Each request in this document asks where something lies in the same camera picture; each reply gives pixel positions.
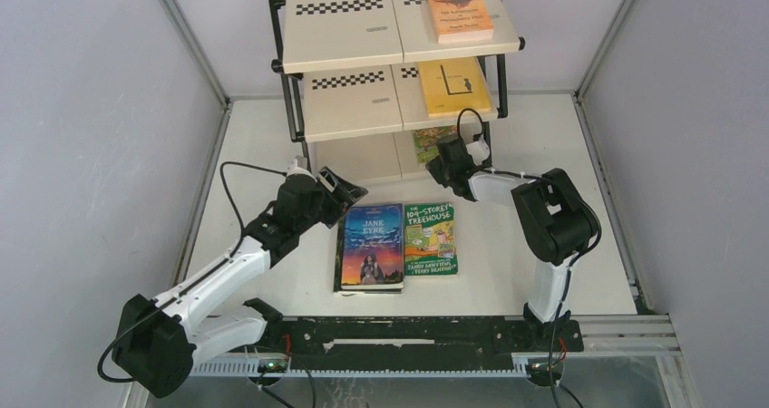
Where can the black mounting base rail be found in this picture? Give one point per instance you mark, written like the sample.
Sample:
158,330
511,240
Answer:
422,344

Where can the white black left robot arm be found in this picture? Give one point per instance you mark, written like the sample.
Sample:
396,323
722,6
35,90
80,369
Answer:
160,340

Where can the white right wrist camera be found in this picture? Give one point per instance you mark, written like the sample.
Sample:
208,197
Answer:
479,151

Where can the cream three-tier shelf rack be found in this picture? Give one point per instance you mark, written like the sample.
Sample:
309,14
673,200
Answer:
352,90

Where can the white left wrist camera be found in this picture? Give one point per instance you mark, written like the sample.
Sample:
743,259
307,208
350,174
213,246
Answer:
299,166

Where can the orange paperback book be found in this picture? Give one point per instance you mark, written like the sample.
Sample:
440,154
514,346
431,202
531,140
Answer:
460,21

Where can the dark green treehouse book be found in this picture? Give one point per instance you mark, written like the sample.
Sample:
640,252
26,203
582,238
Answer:
429,240

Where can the Jane Eyre blue book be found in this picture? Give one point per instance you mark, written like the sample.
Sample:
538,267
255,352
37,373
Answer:
372,246

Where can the dark black-green book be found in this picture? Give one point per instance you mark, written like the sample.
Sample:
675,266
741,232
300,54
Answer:
337,261

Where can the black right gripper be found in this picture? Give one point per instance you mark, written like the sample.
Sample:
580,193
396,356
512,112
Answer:
434,167

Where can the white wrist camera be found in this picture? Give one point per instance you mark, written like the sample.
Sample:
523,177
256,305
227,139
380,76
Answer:
479,151
299,166

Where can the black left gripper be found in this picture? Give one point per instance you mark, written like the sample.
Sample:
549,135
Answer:
345,193

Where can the yellow book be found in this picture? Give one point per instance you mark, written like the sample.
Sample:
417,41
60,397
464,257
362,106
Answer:
451,85

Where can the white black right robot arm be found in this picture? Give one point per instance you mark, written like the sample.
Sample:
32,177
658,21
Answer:
558,225

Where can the light green treehouse book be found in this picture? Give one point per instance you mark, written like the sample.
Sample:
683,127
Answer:
425,141

